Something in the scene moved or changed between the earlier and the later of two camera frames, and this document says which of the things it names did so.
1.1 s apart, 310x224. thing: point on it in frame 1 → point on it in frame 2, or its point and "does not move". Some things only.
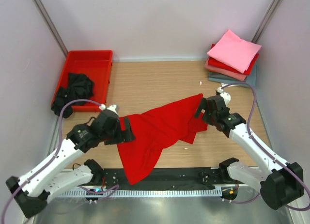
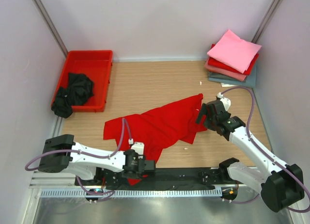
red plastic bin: (95, 64) does not move
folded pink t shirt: (233, 51) does not move
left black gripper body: (122, 132) → (149, 166)
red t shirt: (153, 130) does not move
